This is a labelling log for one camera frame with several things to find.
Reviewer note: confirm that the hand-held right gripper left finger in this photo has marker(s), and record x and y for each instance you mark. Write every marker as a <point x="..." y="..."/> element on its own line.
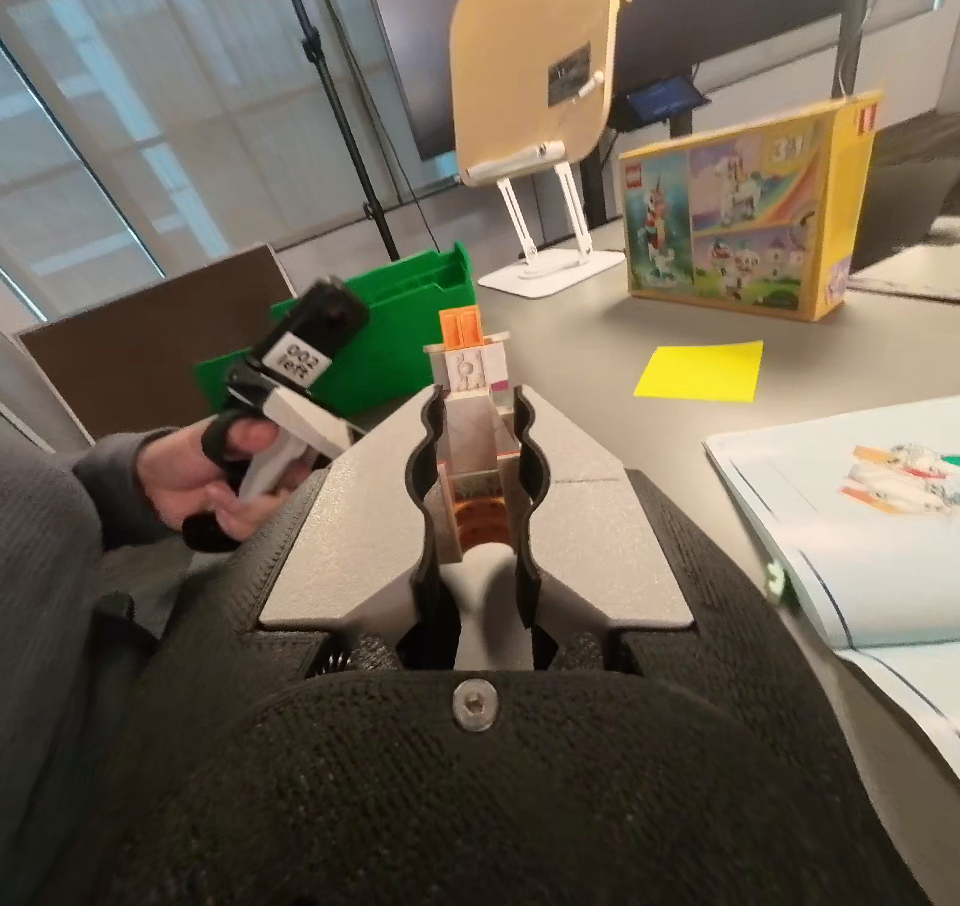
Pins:
<point x="337" y="538"/>

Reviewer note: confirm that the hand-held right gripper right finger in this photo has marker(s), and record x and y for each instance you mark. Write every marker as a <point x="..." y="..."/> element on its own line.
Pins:
<point x="600" y="538"/>

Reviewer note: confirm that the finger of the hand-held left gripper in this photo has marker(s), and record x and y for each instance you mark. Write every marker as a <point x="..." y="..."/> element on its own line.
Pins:
<point x="307" y="418"/>

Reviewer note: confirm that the colourful lego bird model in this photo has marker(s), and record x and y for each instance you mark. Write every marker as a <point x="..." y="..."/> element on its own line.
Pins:
<point x="472" y="426"/>

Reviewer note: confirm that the small light green lego piece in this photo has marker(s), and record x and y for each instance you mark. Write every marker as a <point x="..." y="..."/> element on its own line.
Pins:
<point x="775" y="582"/>

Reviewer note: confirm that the open lego instruction booklet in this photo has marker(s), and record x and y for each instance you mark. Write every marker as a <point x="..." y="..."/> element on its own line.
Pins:
<point x="825" y="546"/>

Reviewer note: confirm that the yellow lego box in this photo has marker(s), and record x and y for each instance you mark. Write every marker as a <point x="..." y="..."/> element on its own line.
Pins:
<point x="750" y="208"/>

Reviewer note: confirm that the person's left hand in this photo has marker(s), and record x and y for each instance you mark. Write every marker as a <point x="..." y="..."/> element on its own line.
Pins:
<point x="180" y="478"/>

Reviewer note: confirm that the green plastic bin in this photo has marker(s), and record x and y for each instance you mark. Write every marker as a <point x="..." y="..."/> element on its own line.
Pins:
<point x="405" y="321"/>

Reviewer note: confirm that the brown board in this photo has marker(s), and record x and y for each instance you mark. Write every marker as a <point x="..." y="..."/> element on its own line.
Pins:
<point x="135" y="351"/>

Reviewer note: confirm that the yellow sticky note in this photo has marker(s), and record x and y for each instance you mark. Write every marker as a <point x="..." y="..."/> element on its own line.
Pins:
<point x="701" y="372"/>

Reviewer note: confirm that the black tripod stand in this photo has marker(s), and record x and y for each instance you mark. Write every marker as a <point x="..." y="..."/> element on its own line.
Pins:
<point x="337" y="111"/>

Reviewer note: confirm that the glass window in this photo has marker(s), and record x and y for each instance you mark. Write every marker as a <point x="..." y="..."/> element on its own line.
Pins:
<point x="150" y="111"/>

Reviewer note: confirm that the person's grey clothing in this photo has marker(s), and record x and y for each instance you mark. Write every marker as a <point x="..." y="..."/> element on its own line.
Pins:
<point x="37" y="658"/>

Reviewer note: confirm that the wooden book stand white base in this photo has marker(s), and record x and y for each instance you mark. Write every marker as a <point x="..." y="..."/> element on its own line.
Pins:
<point x="525" y="43"/>

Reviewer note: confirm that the small blue screen tablet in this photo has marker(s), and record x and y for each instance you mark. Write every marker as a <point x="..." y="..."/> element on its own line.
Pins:
<point x="667" y="98"/>

